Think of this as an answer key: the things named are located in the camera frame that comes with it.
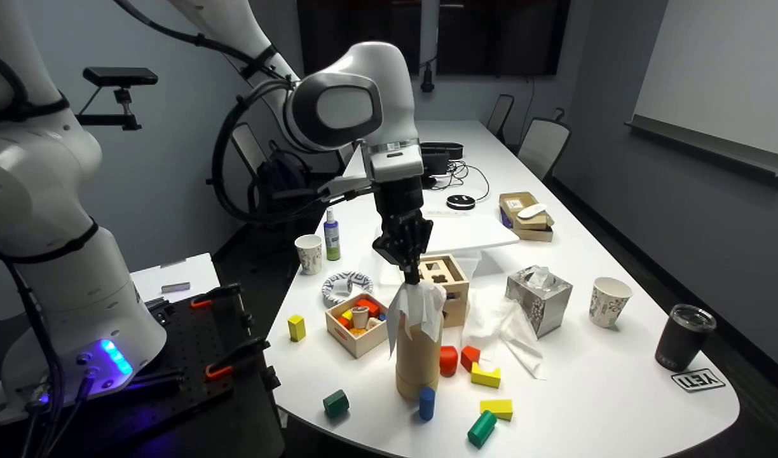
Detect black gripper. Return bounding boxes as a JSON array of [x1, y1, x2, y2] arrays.
[[369, 179, 434, 288]]

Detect tan water bottle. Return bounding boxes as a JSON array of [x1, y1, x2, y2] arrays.
[[394, 320, 448, 404]]

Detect wooden shape sorter box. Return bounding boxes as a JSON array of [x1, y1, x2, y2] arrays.
[[416, 251, 472, 330]]

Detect clear plastic container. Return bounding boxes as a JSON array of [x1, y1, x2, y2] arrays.
[[369, 223, 485, 288]]

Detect patterned paper plate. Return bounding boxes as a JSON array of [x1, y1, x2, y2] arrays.
[[319, 270, 373, 311]]

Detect wooden tray with blocks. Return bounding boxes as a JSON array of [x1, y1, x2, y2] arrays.
[[323, 289, 398, 362]]

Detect white paper cup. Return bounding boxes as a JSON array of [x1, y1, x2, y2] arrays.
[[293, 231, 326, 278]]

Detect red wooden cylinder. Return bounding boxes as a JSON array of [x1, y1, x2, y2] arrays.
[[436, 344, 459, 378]]

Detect red wooden block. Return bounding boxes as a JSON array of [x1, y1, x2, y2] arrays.
[[459, 344, 485, 375]]

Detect brown cardboard box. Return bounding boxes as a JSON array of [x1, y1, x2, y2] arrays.
[[499, 189, 556, 245]]

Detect grey tissue box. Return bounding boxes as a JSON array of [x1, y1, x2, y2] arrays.
[[504, 265, 574, 342]]

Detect yellow notched wooden block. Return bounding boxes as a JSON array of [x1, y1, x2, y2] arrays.
[[468, 362, 504, 391]]

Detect blue wooden block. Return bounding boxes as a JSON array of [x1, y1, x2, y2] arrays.
[[416, 387, 436, 426]]

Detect black chair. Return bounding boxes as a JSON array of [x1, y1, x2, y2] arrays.
[[251, 149, 323, 231]]

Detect yellow flat wooden block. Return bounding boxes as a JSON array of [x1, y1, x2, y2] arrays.
[[477, 398, 517, 426]]

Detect grey conference chair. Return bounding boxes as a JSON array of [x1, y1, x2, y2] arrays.
[[228, 120, 270, 176], [485, 88, 519, 141], [517, 115, 574, 183]]

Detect long green wooden block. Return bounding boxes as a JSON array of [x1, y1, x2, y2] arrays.
[[464, 409, 499, 450]]

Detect patterned paper cup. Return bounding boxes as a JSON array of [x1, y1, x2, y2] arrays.
[[586, 274, 636, 330]]

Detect black equipment case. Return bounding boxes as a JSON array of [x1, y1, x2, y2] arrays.
[[91, 279, 281, 458]]

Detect white paper sheet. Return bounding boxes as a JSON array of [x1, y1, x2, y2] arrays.
[[130, 251, 220, 306]]

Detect black tumbler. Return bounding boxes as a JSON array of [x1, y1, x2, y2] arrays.
[[654, 302, 719, 375]]

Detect white label sticker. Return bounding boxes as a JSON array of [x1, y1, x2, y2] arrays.
[[668, 368, 729, 395]]

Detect black wall monitor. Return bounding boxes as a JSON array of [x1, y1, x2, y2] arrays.
[[436, 0, 574, 80], [295, 0, 424, 80]]

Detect black camera on stand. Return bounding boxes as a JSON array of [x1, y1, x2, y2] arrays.
[[70, 64, 159, 134]]

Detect wall whiteboard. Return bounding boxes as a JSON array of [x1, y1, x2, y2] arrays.
[[628, 0, 778, 183]]

